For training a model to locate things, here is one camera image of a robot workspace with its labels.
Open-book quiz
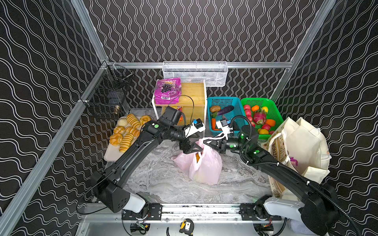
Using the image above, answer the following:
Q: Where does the teal plastic basket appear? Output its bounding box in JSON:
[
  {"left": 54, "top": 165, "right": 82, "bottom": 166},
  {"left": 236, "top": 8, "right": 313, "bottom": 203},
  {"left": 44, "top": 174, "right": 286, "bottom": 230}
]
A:
[{"left": 207, "top": 96, "right": 246, "bottom": 136}]

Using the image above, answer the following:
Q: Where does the purple snack bag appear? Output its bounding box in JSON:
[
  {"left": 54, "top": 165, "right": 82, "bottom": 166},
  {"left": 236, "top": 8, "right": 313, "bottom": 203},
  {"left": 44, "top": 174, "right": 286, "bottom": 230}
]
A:
[
  {"left": 154, "top": 78, "right": 182, "bottom": 105},
  {"left": 290, "top": 157, "right": 298, "bottom": 167}
]

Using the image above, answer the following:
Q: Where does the pink dragon fruit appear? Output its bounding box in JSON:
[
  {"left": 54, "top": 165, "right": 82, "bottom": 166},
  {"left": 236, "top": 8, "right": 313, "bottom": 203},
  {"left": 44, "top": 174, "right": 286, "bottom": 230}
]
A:
[{"left": 253, "top": 111, "right": 267, "bottom": 125}]

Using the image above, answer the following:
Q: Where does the green plastic basket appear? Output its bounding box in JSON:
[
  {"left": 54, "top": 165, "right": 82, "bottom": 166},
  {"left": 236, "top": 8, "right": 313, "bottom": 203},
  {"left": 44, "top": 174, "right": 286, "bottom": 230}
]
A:
[{"left": 241, "top": 98, "right": 284, "bottom": 141}]

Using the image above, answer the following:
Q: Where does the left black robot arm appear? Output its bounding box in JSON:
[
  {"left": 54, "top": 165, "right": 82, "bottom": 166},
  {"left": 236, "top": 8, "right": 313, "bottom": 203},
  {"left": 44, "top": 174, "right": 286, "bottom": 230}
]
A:
[{"left": 91, "top": 107, "right": 205, "bottom": 213}]

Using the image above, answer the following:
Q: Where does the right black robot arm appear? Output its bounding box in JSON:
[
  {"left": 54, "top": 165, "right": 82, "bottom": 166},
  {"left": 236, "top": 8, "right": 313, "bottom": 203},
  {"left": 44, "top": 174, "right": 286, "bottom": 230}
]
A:
[{"left": 203, "top": 125, "right": 361, "bottom": 236}]

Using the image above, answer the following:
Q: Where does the white wooden two-tier shelf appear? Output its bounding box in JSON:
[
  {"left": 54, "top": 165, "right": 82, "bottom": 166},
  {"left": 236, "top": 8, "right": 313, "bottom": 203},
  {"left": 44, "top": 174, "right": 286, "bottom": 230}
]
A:
[{"left": 152, "top": 82, "right": 207, "bottom": 134}]

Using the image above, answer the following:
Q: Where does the striped long bread roll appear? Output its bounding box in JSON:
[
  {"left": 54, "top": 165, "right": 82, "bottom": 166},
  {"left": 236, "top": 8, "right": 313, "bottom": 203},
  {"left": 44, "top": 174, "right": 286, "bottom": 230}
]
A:
[{"left": 119, "top": 133, "right": 134, "bottom": 153}]

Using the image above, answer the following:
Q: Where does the brown potato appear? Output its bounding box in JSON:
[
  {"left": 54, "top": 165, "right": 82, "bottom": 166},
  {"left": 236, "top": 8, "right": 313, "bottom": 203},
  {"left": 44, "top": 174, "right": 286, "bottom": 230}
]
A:
[{"left": 209, "top": 105, "right": 221, "bottom": 113}]

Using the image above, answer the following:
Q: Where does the purple eggplant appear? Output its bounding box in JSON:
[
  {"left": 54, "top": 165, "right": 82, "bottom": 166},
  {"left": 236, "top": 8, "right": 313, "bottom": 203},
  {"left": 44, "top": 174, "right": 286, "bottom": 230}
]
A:
[{"left": 217, "top": 105, "right": 234, "bottom": 116}]

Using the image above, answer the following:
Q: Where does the pink plastic bag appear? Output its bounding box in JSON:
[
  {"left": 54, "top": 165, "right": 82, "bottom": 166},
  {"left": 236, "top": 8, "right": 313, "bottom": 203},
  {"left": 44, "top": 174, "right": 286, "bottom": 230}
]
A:
[{"left": 173, "top": 139, "right": 222, "bottom": 185}]

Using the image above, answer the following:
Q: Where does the white wire wall basket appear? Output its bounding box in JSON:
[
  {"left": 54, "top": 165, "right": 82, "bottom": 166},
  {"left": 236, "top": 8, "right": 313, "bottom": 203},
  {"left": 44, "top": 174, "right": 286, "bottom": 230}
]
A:
[{"left": 162, "top": 61, "right": 228, "bottom": 87}]

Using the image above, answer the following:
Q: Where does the black wire wall basket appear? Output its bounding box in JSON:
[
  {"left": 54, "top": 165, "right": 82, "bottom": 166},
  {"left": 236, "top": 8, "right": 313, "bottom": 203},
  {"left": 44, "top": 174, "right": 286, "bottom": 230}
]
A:
[{"left": 84, "top": 65, "right": 135, "bottom": 120}]

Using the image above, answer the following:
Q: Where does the orange carrot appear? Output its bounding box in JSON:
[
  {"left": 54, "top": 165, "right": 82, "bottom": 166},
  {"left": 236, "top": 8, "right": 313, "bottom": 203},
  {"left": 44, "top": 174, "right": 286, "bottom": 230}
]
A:
[{"left": 211, "top": 118, "right": 217, "bottom": 130}]

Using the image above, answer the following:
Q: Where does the beige bread tray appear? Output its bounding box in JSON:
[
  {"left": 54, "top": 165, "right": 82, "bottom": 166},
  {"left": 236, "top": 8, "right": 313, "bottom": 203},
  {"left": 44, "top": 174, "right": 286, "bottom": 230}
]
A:
[{"left": 104, "top": 114, "right": 152, "bottom": 162}]

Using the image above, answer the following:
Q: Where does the yellow black tape measure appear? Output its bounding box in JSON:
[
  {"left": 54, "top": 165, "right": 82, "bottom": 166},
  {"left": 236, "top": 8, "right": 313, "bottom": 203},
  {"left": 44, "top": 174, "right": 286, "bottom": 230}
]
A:
[{"left": 179, "top": 219, "right": 195, "bottom": 236}]

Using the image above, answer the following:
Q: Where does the cream canvas tote bag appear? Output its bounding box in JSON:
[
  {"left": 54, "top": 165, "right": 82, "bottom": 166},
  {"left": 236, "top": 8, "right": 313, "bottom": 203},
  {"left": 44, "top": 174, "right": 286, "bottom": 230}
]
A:
[{"left": 261, "top": 118, "right": 331, "bottom": 183}]

